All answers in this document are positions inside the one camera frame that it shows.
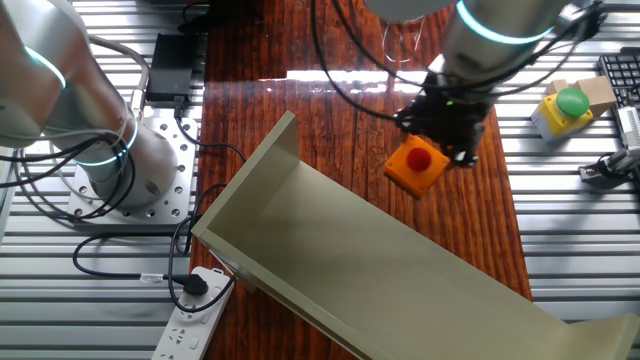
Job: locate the orange box with red button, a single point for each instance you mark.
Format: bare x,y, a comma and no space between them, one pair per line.
415,167

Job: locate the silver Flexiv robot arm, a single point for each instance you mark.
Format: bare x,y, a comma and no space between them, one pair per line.
495,40

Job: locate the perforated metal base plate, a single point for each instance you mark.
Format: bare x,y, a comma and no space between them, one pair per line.
175,200

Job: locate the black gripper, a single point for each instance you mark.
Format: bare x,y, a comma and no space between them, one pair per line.
450,115

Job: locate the clear glass beaker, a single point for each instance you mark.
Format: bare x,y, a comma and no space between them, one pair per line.
404,42

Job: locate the white power strip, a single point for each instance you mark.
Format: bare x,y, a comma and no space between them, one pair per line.
192,330

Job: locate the metal camera mount clamp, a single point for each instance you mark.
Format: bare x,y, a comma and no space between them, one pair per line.
605,170

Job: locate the silver ribbed depth camera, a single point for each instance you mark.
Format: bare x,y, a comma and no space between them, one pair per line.
631,127

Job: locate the large wooden block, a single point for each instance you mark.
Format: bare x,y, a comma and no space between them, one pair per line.
597,92

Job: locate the small wooden block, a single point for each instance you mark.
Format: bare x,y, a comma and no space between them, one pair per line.
556,86

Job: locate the yellow box with green button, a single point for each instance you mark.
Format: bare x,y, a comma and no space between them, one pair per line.
560,117

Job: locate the beige wooden shelf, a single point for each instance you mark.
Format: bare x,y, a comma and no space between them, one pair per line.
325,250

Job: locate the black power adapter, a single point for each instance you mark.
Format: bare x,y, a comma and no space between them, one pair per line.
170,65

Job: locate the black keyboard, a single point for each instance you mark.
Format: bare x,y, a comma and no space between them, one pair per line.
622,72

